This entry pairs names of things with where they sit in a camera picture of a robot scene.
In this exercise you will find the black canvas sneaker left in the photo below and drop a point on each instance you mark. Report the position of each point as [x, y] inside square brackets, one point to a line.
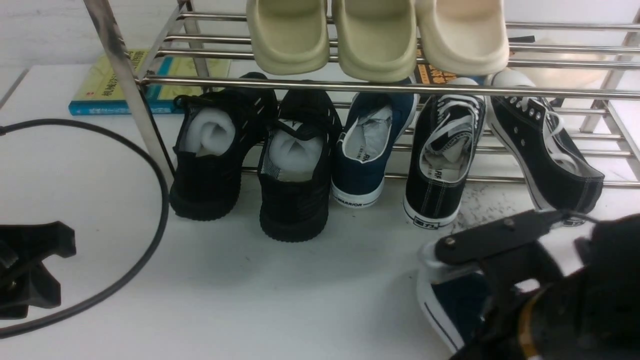
[445, 141]

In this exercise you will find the black mesh sneaker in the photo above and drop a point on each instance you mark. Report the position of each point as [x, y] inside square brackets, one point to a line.
[295, 166]
[219, 129]

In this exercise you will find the blue and yellow book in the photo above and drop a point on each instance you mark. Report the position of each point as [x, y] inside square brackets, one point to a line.
[101, 95]

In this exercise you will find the olive green slipper right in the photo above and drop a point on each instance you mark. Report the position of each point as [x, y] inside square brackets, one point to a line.
[377, 40]

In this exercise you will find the olive green slipper left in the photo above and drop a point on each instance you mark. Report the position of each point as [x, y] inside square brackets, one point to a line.
[288, 37]

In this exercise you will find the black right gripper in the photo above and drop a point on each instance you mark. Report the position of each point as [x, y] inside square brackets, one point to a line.
[610, 264]

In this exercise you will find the olive green slipper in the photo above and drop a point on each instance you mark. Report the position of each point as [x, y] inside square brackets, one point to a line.
[288, 37]
[377, 40]

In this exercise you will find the cream slipper left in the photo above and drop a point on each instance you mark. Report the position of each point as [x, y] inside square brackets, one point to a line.
[464, 37]

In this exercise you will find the navy canvas shoe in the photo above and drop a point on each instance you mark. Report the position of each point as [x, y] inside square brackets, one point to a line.
[450, 300]
[374, 123]

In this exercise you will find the stainless steel shoe rack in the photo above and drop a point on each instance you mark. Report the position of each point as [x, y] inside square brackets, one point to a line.
[182, 37]

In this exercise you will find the black canvas sneaker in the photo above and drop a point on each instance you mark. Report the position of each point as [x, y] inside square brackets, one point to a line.
[556, 174]
[445, 141]

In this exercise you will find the black canvas sneaker right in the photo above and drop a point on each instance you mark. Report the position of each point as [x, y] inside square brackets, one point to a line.
[556, 174]

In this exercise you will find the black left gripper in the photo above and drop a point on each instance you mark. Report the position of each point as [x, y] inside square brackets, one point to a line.
[24, 279]

